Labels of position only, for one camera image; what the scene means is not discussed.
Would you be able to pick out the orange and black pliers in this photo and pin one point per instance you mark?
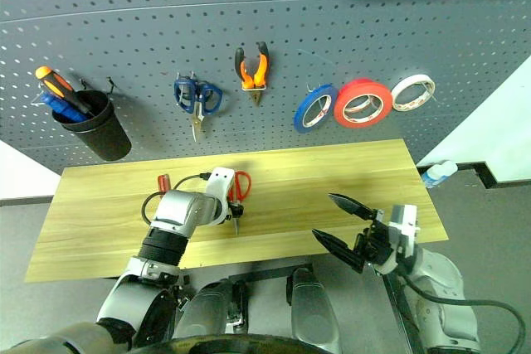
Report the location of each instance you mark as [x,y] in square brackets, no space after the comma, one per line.
[259,74]

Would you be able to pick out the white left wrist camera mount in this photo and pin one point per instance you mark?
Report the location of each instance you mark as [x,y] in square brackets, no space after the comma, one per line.
[220,184]

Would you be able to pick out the blue tape roll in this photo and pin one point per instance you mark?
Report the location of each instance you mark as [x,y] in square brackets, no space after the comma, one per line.
[305,107]

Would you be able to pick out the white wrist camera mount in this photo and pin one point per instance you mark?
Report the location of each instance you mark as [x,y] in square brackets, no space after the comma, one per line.
[220,184]
[404,221]

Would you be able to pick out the dark rounded grey shape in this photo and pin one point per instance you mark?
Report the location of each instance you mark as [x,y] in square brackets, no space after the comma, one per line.
[311,308]

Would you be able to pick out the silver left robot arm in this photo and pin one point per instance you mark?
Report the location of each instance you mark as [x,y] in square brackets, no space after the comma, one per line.
[178,209]

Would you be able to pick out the white tape roll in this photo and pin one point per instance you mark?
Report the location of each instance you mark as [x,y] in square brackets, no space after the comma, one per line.
[400,90]

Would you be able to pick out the dark grey pegboard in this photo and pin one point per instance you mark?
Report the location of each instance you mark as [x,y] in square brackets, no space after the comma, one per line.
[265,18]

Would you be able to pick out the orange and black screwdriver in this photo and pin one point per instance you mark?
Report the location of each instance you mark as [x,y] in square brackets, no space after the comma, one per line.
[54,80]

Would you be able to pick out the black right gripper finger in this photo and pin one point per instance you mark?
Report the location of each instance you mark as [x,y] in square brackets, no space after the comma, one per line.
[340,250]
[354,208]

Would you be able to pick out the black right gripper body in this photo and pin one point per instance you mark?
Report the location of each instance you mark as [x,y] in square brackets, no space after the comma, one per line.
[377,242]

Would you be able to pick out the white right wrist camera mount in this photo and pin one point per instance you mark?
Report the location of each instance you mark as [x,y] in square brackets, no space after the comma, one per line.
[404,221]

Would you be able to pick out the black cup holder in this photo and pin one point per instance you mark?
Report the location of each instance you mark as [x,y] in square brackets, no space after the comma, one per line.
[103,134]

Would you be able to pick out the red tape roll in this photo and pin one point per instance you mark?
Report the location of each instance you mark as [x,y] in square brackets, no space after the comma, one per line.
[365,86]

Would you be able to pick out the white bottle with blue label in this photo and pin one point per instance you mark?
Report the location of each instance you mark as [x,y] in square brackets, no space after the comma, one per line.
[437,175]

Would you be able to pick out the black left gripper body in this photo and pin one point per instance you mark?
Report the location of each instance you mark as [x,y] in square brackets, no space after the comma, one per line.
[236,209]

